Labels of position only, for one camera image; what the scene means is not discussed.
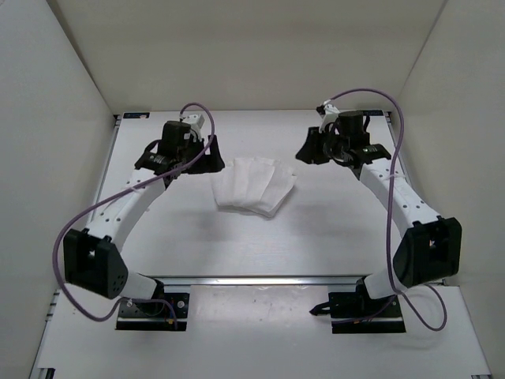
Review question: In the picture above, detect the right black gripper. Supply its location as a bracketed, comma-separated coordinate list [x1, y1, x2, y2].
[295, 127, 348, 167]

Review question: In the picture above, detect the white pleated skirt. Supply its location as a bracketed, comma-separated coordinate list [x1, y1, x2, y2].
[211, 156, 297, 218]

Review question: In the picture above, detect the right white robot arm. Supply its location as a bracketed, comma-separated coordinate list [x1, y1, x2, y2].
[296, 105, 462, 317]

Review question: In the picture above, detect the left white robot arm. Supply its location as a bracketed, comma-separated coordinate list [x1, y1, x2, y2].
[63, 114, 224, 314]

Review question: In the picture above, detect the right blue table label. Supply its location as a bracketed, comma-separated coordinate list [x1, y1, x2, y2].
[363, 110, 383, 117]

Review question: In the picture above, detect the blue table label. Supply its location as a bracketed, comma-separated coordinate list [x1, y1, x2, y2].
[363, 110, 383, 117]
[122, 112, 150, 119]

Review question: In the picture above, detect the left blue table label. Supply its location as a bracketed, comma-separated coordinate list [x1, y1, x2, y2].
[122, 112, 150, 119]

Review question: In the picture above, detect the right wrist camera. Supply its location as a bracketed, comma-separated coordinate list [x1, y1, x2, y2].
[316, 99, 340, 133]

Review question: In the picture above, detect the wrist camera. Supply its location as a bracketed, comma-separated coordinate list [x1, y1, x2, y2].
[316, 99, 340, 133]
[180, 114, 204, 133]

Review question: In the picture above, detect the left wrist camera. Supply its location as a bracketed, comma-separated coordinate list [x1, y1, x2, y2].
[180, 114, 204, 133]

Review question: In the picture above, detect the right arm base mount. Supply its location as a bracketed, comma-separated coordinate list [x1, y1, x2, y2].
[309, 279, 406, 334]

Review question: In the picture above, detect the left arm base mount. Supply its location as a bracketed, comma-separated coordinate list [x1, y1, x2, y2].
[115, 292, 190, 332]

